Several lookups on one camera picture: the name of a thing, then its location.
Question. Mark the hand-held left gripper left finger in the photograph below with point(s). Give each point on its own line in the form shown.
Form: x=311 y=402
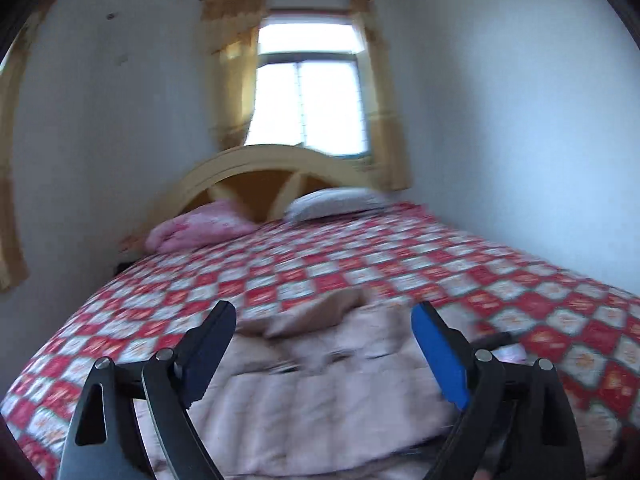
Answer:
x=200 y=365

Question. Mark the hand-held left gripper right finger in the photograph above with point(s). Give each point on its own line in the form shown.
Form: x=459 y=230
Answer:
x=440 y=355

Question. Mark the beige quilted jacket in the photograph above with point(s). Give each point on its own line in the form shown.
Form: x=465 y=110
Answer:
x=325 y=400

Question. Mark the red patchwork printed blanket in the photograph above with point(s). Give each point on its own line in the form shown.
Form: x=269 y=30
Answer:
x=350 y=265

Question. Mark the pink folded blanket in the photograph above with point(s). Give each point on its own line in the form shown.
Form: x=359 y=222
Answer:
x=195 y=225

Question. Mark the striped pillow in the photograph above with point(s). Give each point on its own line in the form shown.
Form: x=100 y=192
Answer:
x=330 y=202

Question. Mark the cream arched wooden headboard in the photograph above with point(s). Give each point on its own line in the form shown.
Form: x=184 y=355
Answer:
x=260 y=153

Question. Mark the yellow window curtain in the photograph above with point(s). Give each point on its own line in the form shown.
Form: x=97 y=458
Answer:
x=230 y=90
x=385 y=125

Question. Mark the yellow curtain with cream trim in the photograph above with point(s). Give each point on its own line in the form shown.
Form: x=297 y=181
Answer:
x=10 y=210

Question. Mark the window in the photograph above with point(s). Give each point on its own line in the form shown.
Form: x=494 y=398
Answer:
x=325 y=95

